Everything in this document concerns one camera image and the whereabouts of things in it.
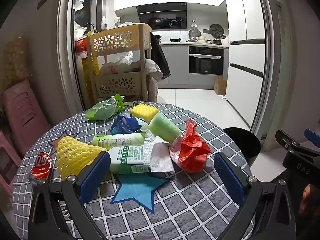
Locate crushed red soda can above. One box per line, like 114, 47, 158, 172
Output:
29, 152, 53, 183

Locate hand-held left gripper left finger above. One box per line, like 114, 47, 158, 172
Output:
29, 151, 112, 240

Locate black range hood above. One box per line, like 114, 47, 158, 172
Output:
136, 2, 188, 30

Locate yellow foam fruit net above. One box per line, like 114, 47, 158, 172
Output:
55, 136, 108, 180

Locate yellow mesh packaging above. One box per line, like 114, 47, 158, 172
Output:
82, 55, 99, 101

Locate black built-in oven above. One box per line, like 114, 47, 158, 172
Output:
188, 46, 224, 76

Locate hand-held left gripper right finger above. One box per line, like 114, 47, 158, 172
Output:
214, 151, 297, 240

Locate green sponge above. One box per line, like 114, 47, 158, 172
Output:
148, 112, 183, 143

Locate round grey tray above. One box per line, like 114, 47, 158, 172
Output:
188, 28, 200, 42

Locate black trash bin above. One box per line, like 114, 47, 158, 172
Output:
222, 127, 262, 167

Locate cardboard box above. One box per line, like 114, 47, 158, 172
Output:
213, 77, 228, 96

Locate round dark baking pan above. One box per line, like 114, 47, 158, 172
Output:
209, 23, 226, 38

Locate white refrigerator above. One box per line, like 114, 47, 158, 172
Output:
226, 0, 266, 130

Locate green white carton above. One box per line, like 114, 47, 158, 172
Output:
108, 145, 153, 175

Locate black hanging bag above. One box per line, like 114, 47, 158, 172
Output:
150, 31, 172, 80

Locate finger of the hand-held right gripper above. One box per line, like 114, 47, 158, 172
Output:
275, 129, 320, 155
304, 128, 320, 144

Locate pink plastic stool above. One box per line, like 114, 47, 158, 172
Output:
2, 78, 52, 156
0, 129, 22, 198

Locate yellow sponge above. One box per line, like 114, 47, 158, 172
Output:
129, 104, 159, 119

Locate red plastic wrapper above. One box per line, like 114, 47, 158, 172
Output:
170, 119, 212, 173

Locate beige plastic storage rack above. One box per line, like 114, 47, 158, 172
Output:
86, 23, 152, 103

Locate red box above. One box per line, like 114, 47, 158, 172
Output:
75, 38, 88, 54

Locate green plastic bag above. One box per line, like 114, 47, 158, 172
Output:
85, 93, 125, 121

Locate white plastic bags in rack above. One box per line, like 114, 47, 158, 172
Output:
100, 51, 141, 75

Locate beige hanging cloth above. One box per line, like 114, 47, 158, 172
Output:
145, 58, 163, 101

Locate white paper towel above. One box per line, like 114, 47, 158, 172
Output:
143, 129, 176, 173

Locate green white plastic bottle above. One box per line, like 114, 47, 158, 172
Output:
92, 133, 146, 148

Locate person's right hand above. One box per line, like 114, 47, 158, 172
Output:
299, 183, 320, 214

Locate blue plastic bag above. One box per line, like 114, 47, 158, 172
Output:
110, 113, 142, 135

